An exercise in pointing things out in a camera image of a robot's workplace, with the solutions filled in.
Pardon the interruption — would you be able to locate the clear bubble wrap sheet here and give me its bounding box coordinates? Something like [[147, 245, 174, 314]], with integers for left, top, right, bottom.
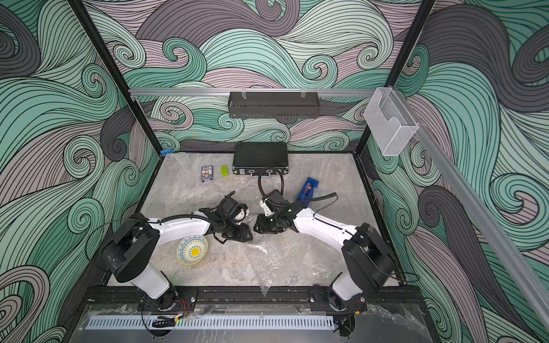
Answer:
[[220, 231, 348, 294]]

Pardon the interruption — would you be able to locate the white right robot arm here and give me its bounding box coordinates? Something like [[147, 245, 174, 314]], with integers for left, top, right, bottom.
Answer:
[[254, 205, 395, 311]]

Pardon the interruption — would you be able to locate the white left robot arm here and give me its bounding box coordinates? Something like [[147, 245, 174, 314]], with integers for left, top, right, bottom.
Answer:
[[101, 205, 252, 310]]

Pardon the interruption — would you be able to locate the blue tape dispenser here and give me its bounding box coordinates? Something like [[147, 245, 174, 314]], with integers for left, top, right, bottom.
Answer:
[[296, 177, 319, 207]]

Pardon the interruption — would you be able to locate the yellow centre patterned bowl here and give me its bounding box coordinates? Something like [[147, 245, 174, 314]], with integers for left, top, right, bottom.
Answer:
[[176, 236, 209, 265]]

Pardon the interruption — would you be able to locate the black hard case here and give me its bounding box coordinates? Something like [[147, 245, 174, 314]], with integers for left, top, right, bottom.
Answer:
[[232, 142, 289, 177]]

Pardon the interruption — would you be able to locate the blue playing cards box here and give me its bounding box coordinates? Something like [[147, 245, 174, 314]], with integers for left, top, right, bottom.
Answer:
[[201, 165, 214, 183]]

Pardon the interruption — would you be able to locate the blue toy brick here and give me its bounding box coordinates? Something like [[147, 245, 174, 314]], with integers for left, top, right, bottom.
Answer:
[[160, 149, 174, 157]]

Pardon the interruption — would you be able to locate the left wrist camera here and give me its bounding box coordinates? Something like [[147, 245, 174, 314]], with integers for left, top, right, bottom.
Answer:
[[233, 203, 250, 223]]

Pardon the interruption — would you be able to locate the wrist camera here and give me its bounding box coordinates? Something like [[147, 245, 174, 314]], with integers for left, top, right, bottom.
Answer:
[[260, 199, 274, 217], [233, 203, 250, 223]]

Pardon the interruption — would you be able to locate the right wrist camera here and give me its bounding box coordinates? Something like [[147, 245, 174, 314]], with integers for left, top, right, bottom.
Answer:
[[260, 199, 274, 217]]

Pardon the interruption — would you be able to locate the white slotted cable duct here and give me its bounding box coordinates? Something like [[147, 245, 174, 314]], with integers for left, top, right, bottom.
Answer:
[[84, 315, 335, 331]]

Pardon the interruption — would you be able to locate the black wall shelf tray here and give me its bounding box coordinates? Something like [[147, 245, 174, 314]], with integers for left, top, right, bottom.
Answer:
[[227, 91, 320, 119]]

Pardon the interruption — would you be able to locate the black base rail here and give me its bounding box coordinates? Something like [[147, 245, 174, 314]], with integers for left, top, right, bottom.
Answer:
[[84, 285, 423, 313]]

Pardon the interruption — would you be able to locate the clear acrylic wall holder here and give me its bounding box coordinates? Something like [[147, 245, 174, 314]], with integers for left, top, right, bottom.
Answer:
[[364, 87, 418, 157]]

